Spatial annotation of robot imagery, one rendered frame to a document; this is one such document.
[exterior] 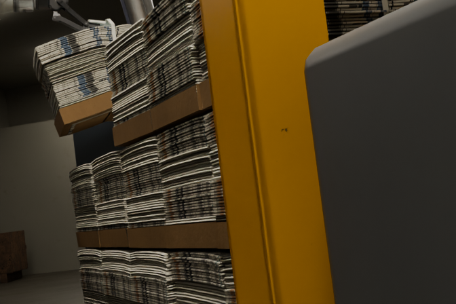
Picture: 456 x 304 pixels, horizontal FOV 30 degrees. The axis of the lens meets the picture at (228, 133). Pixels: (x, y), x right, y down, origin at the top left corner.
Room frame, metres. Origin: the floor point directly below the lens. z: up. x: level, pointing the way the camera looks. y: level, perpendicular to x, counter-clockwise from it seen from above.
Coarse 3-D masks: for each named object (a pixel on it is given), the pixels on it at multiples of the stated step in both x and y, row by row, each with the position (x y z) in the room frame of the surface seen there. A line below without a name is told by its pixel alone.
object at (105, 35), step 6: (126, 24) 2.27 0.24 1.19; (102, 30) 2.26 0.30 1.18; (108, 30) 2.26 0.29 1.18; (120, 30) 2.27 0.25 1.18; (102, 36) 2.26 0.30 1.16; (108, 36) 2.26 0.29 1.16; (102, 42) 2.25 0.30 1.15; (108, 42) 2.26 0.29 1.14; (102, 48) 2.26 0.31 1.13; (108, 48) 2.26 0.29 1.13; (108, 120) 2.48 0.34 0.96; (114, 120) 2.49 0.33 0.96
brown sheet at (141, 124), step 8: (128, 120) 1.81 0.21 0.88; (136, 120) 1.75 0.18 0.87; (144, 120) 1.71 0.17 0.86; (112, 128) 1.93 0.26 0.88; (120, 128) 1.87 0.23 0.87; (128, 128) 1.82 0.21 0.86; (136, 128) 1.76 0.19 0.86; (144, 128) 1.72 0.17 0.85; (152, 128) 1.67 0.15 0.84; (120, 136) 1.88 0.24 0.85; (128, 136) 1.82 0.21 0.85; (136, 136) 1.77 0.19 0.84; (120, 144) 1.89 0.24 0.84
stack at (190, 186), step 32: (192, 128) 1.46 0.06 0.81; (96, 160) 2.13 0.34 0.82; (128, 160) 1.87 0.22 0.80; (160, 160) 1.65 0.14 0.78; (192, 160) 1.47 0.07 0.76; (96, 192) 2.21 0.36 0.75; (128, 192) 1.91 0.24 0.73; (160, 192) 1.67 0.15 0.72; (192, 192) 1.49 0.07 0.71; (96, 224) 2.21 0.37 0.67; (128, 224) 1.91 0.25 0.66; (160, 224) 1.69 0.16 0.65; (96, 256) 2.25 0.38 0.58; (128, 256) 1.94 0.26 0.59; (160, 256) 1.69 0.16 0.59; (192, 256) 1.55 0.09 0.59; (96, 288) 2.28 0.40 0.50; (128, 288) 1.96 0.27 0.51; (160, 288) 1.72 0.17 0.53; (192, 288) 1.56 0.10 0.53; (224, 288) 1.41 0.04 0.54
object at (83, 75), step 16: (80, 32) 2.24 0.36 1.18; (96, 32) 2.25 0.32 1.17; (48, 48) 2.21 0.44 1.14; (64, 48) 2.23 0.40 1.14; (80, 48) 2.24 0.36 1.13; (96, 48) 2.25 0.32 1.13; (48, 64) 2.22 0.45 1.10; (64, 64) 2.23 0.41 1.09; (80, 64) 2.24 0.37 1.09; (96, 64) 2.25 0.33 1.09; (48, 80) 2.24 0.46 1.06; (64, 80) 2.23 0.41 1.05; (80, 80) 2.24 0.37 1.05; (96, 80) 2.25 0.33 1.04; (48, 96) 2.44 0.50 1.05; (64, 96) 2.23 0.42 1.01; (80, 96) 2.24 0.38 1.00; (112, 112) 2.31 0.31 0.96; (64, 128) 2.31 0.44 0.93; (80, 128) 2.41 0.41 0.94
